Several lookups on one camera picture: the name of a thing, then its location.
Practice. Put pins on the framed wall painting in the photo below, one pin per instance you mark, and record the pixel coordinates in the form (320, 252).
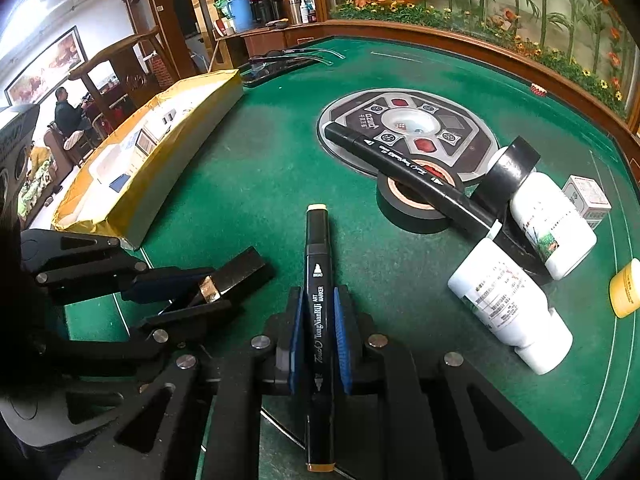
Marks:
(47, 67)

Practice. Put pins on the artificial flower planter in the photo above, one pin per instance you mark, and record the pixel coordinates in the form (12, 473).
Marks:
(475, 0)

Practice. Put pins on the black pen gold band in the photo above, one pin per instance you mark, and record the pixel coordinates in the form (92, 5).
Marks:
(240, 270)

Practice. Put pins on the blue thermos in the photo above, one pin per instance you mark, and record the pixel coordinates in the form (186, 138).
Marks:
(242, 12)

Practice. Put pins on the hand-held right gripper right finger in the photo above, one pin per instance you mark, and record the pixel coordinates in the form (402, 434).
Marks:
(342, 345)

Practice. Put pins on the red dice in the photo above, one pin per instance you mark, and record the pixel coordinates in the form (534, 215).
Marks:
(538, 91)

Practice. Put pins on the green snack bag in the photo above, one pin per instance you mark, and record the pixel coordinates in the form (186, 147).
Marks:
(222, 7)

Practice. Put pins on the eyeglasses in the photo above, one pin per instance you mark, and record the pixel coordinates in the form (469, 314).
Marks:
(265, 60)

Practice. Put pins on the white bottle text label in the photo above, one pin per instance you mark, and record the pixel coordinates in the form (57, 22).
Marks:
(505, 305)

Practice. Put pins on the yellow cardboard box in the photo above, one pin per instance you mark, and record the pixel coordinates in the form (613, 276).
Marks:
(165, 170)

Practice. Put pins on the black marker cream tips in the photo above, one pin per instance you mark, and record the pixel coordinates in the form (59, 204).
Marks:
(316, 260)

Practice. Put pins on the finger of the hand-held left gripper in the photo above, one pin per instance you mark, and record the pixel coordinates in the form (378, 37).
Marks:
(180, 317)
(170, 280)

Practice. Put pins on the black thermos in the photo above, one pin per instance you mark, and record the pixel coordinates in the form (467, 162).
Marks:
(265, 2)

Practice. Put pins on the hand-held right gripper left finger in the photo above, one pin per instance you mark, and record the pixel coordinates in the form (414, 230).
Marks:
(297, 345)

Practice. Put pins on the black marker white tip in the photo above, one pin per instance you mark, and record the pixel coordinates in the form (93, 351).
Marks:
(400, 167)

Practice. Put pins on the wooden cabinet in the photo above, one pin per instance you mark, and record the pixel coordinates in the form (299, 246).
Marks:
(270, 40)

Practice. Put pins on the yellow jar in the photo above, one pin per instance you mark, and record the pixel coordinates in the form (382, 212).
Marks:
(626, 290)

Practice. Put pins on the steel cup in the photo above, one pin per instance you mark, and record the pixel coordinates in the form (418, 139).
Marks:
(294, 12)

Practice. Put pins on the black tape roll red core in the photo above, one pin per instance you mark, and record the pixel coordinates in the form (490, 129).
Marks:
(395, 212)

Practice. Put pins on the small white green box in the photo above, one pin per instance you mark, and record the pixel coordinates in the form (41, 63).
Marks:
(587, 202)

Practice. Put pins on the round table control panel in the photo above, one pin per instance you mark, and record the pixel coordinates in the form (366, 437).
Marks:
(435, 120)

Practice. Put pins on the white bottle green label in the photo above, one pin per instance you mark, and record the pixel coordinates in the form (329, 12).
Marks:
(550, 225)

